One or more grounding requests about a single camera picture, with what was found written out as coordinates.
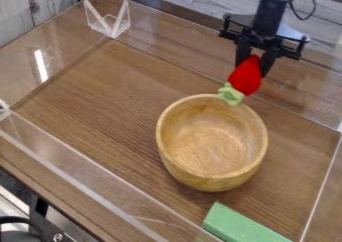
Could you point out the wooden bowl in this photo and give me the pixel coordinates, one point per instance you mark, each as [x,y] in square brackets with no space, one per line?
[211,143]

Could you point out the red plush strawberry toy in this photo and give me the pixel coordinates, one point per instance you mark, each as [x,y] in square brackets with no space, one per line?
[243,81]

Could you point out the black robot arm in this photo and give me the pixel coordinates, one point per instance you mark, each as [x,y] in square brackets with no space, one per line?
[263,31]

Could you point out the clear acrylic corner bracket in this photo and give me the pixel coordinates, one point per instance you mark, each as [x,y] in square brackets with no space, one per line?
[110,25]

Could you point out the black table leg bracket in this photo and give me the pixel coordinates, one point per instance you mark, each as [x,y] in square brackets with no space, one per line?
[55,227]

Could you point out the green foam block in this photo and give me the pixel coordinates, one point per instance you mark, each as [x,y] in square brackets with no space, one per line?
[233,227]

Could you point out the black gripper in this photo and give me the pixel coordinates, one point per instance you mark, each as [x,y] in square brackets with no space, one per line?
[285,44]

